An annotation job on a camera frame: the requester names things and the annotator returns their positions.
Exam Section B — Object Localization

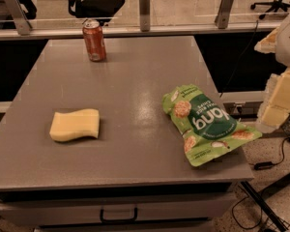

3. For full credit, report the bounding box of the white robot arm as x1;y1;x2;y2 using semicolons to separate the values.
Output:
254;14;290;133

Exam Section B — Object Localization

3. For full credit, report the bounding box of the green rice chip bag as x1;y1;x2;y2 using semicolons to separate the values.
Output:
162;84;262;167

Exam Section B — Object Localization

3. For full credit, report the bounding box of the yellow sponge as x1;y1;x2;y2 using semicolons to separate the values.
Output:
49;109;100;142

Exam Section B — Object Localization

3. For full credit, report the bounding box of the orange soda can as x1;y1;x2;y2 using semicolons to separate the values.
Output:
82;19;106;62

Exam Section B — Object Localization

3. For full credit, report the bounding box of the grey cabinet drawer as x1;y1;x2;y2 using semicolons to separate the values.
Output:
0;192;235;227

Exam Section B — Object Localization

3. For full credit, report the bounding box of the black stand leg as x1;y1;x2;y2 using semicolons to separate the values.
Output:
241;173;290;232

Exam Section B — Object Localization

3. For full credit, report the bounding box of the black drawer handle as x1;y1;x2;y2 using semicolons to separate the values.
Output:
100;208;138;224

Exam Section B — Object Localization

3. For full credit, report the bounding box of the metal bracket middle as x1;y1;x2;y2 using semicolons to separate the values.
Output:
139;0;150;32

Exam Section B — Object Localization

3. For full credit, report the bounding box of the metal bracket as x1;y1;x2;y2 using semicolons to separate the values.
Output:
139;0;150;32
4;0;32;36
215;0;234;29

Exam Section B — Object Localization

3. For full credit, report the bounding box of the black floor cable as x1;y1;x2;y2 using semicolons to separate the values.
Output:
253;135;290;171

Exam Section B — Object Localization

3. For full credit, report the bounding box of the metal bracket right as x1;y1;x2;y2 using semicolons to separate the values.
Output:
215;0;234;29

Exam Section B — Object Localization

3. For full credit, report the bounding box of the metal bracket left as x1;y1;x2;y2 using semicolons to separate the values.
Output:
4;0;32;36

